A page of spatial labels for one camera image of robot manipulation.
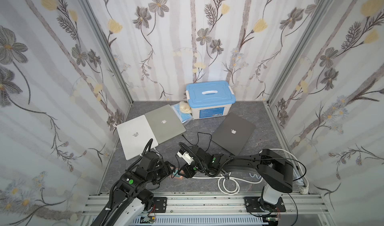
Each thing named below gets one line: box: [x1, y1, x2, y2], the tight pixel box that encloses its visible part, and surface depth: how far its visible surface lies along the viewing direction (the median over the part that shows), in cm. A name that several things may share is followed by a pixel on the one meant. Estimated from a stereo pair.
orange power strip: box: [171, 168, 184, 180], surface depth 78 cm
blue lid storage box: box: [185, 80, 237, 119], surface depth 106 cm
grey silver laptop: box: [144, 104, 187, 144], surface depth 109 cm
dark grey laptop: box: [211, 112, 256, 156], surface depth 106 cm
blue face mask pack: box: [170, 103, 194, 124], surface depth 113 cm
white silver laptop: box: [116, 114, 159, 161], surface depth 104 cm
